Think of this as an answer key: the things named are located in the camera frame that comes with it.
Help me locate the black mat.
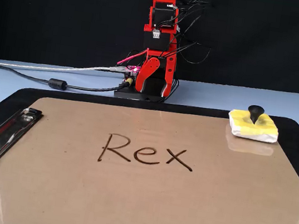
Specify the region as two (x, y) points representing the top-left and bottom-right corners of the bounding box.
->
(0, 75), (299, 205)

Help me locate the pink wire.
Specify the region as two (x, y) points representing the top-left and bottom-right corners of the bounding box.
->
(116, 45), (150, 70)

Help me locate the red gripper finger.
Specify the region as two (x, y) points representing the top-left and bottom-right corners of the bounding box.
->
(159, 55), (178, 99)
(134, 55), (161, 95)

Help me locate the black power cable with ferrite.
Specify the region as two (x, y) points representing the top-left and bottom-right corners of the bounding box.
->
(0, 57), (136, 101)

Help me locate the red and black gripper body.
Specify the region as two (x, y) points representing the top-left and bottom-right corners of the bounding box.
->
(143, 46), (179, 80)

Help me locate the black servo cable bundle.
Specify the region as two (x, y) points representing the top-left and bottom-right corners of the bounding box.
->
(151, 0), (220, 109)

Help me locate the controller board with pink light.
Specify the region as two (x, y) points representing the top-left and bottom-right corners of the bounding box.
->
(124, 64), (143, 78)

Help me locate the brown clipboard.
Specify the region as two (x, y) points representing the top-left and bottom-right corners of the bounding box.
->
(0, 83), (299, 224)

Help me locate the metal clipboard clip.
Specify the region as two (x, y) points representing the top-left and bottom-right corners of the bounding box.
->
(0, 103), (46, 183)

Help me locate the yellow sponge with black knob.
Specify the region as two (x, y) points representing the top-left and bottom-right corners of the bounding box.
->
(224, 100), (283, 145)

